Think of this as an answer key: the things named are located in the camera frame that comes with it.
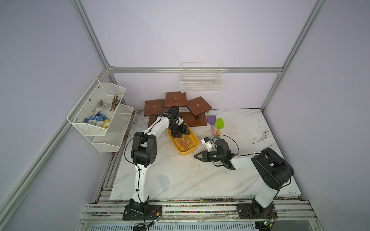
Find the purple toy shovel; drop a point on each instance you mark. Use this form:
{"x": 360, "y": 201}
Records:
{"x": 212, "y": 120}

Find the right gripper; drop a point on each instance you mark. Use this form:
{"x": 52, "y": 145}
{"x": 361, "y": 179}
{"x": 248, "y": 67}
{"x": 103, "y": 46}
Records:
{"x": 205, "y": 158}

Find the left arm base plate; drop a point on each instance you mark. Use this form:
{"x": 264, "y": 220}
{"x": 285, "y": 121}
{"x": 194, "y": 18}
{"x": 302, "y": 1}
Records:
{"x": 149, "y": 213}

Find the lower white mesh bin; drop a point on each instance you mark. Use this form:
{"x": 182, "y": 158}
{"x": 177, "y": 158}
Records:
{"x": 111, "y": 142}

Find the blue white cloth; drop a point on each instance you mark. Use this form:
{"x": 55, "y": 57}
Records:
{"x": 98, "y": 118}

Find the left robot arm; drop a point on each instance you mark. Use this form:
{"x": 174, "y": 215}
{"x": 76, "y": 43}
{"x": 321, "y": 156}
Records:
{"x": 144, "y": 152}

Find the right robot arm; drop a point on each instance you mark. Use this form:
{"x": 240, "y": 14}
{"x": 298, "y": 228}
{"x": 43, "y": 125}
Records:
{"x": 275, "y": 172}

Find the white mesh bin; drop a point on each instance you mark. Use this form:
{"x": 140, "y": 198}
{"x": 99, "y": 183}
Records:
{"x": 96, "y": 103}
{"x": 111, "y": 142}

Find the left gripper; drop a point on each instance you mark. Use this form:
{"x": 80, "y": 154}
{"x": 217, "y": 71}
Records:
{"x": 183, "y": 129}

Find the yellow item in bin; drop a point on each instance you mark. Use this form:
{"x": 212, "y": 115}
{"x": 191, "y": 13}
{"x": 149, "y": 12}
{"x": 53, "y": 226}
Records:
{"x": 106, "y": 124}

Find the yellow plastic storage box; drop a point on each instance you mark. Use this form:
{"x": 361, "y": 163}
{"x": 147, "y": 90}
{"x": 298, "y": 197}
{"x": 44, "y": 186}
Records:
{"x": 194, "y": 138}

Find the brown clothespins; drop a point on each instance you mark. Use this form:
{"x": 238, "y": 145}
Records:
{"x": 114, "y": 102}

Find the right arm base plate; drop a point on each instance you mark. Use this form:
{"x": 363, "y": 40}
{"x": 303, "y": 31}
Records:
{"x": 254, "y": 211}

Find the green toy trowel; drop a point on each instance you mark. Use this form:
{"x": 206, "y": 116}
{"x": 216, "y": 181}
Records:
{"x": 219, "y": 124}

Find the long pink stencil ruler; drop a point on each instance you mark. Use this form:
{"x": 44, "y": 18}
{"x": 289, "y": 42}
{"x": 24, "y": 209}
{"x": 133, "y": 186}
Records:
{"x": 185, "y": 143}

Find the upper white mesh bin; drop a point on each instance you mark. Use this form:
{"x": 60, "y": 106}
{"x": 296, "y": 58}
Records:
{"x": 96, "y": 103}

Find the white wire wall basket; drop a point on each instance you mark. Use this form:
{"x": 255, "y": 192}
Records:
{"x": 201, "y": 78}

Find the blue clear protractor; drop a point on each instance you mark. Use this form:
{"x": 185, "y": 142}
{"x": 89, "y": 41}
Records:
{"x": 164, "y": 182}

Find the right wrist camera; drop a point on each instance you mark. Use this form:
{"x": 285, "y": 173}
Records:
{"x": 208, "y": 143}

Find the brown wooden tiered stand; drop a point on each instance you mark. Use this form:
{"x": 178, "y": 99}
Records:
{"x": 193, "y": 111}

